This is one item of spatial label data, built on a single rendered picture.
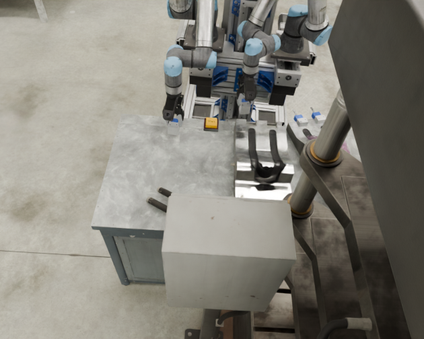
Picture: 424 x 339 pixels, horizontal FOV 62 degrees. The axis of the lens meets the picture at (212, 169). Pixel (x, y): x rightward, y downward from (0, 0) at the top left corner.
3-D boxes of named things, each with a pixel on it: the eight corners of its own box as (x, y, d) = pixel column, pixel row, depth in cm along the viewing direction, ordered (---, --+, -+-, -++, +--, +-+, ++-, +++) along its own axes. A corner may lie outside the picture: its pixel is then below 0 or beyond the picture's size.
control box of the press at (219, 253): (178, 328, 206) (170, 181, 89) (231, 331, 207) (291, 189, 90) (174, 372, 192) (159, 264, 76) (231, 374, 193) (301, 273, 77)
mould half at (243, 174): (233, 130, 194) (236, 112, 184) (280, 133, 195) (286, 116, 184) (233, 209, 164) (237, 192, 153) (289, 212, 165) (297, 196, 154)
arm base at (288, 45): (276, 37, 210) (280, 21, 202) (302, 40, 210) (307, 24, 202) (277, 52, 201) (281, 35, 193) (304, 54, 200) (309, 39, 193)
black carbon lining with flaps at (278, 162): (246, 130, 185) (249, 117, 178) (277, 132, 186) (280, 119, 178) (248, 185, 164) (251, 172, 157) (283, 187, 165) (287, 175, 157)
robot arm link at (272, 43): (267, 27, 170) (250, 34, 165) (284, 38, 165) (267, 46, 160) (264, 42, 176) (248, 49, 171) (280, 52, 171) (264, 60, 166)
